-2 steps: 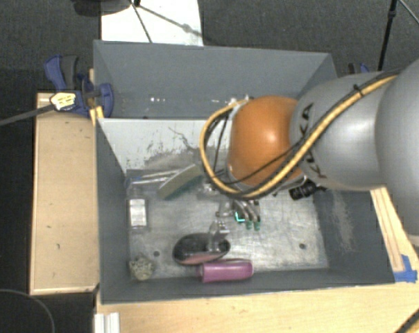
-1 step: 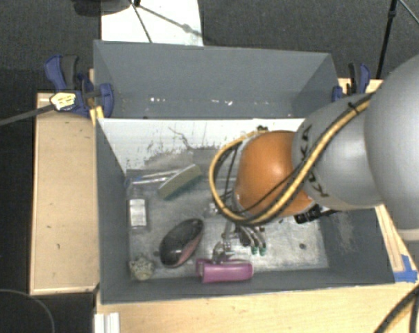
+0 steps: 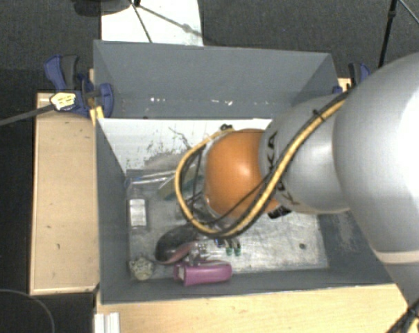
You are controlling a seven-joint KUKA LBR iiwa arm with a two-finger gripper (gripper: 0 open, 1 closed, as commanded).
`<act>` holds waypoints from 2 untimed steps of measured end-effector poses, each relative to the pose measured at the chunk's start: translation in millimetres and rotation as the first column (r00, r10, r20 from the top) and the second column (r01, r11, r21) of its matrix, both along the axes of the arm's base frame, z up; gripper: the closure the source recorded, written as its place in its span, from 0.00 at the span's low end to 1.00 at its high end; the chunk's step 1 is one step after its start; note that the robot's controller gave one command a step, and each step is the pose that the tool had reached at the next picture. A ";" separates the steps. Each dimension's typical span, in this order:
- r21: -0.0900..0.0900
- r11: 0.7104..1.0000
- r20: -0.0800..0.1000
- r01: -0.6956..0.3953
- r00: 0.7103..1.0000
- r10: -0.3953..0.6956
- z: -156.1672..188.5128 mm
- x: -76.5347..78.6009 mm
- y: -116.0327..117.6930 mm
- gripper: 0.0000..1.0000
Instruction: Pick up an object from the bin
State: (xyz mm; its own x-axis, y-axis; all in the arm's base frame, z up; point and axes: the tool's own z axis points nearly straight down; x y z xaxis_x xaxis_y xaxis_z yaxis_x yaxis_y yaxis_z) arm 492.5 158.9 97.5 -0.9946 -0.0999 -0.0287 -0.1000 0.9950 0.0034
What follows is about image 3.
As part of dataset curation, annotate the purple plastic case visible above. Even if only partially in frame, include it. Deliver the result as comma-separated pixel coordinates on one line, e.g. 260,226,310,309
172,259,233,287

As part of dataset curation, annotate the black rounded thing, pink strip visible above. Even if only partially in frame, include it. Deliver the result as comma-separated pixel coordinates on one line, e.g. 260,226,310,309
155,225,198,266

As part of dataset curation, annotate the beige crumpled lump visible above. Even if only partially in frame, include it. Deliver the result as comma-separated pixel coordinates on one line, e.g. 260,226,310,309
128,254,155,282

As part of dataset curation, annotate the pale wood board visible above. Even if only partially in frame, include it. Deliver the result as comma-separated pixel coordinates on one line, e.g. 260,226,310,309
28,92,101,296

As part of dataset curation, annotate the grey metal bin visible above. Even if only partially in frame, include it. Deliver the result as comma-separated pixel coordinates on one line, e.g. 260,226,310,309
92,39,395,305

